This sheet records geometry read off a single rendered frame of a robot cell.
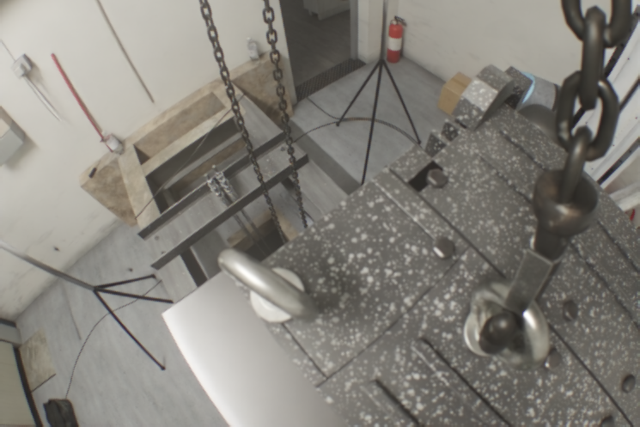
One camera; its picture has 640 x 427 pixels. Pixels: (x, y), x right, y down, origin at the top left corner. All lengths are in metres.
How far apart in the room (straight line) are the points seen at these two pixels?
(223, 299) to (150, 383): 1.93
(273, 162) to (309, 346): 1.30
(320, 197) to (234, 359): 1.06
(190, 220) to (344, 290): 1.28
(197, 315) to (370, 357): 0.23
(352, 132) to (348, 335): 2.27
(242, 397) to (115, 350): 2.14
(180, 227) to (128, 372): 1.32
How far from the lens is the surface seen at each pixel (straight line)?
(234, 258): 0.16
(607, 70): 1.17
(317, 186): 1.36
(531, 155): 0.32
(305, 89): 2.85
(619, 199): 1.08
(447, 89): 2.63
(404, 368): 0.22
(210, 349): 0.37
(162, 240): 1.50
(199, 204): 1.48
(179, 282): 1.38
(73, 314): 2.86
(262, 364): 0.35
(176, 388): 2.15
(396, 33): 3.02
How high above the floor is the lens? 1.82
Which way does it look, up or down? 59 degrees down
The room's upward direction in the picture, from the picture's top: 8 degrees counter-clockwise
